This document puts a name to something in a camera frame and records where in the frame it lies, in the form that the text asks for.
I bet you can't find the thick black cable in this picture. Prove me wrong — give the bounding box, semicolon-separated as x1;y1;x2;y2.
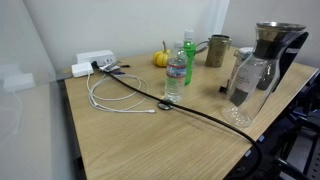
91;60;263;180

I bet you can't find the glass carafe with steel filter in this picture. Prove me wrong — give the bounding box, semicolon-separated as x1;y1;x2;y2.
221;22;306;127

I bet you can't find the black thermos bottle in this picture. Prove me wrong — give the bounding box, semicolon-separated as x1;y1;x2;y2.
257;32;309;91

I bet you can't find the white charging cable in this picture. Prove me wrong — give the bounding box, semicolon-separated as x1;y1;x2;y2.
86;73;157;114

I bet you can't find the small yellow pumpkin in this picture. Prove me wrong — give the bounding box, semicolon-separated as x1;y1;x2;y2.
152;41;170;68

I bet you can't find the small silver lid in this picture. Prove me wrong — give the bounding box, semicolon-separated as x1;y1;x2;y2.
157;102;172;111

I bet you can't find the white power strip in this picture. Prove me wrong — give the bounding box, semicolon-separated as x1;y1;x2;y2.
76;50;117;66

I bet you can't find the green plastic bottle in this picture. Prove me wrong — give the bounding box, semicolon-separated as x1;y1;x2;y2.
184;30;196;85

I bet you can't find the clear plastic water bottle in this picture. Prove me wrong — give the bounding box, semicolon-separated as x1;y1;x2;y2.
165;41;188;102

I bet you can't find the gold metal canister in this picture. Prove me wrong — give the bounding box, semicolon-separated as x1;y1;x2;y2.
205;35;232;68

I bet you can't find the white power adapter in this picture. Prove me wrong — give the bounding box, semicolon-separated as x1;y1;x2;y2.
71;62;94;78

